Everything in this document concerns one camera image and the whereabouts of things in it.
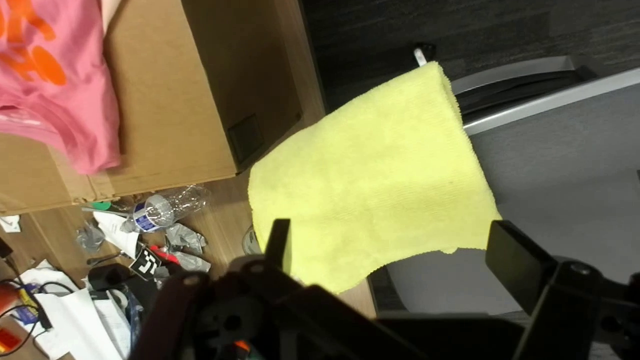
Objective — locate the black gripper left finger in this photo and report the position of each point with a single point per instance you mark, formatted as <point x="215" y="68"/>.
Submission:
<point x="267" y="313"/>

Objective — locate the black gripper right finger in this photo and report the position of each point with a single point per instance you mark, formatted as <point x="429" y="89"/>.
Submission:
<point x="533" y="281"/>

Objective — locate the crumpled foil wrappers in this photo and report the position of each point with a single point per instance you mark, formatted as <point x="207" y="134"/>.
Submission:
<point x="187" y="247"/>

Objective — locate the white paper sheets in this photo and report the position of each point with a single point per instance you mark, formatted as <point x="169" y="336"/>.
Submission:
<point x="72" y="313"/>

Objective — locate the yellow-green towel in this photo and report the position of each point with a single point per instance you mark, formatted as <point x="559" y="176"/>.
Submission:
<point x="372" y="180"/>

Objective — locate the large cardboard box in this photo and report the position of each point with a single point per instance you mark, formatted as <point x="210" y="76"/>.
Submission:
<point x="173" y="101"/>

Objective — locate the pink shirt with orange print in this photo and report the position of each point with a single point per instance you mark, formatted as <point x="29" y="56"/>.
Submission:
<point x="61" y="93"/>

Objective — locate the clear plastic water bottle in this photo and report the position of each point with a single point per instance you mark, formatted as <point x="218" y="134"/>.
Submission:
<point x="166" y="211"/>

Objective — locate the grey office chair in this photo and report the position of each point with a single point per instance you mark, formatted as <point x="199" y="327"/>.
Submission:
<point x="566" y="173"/>

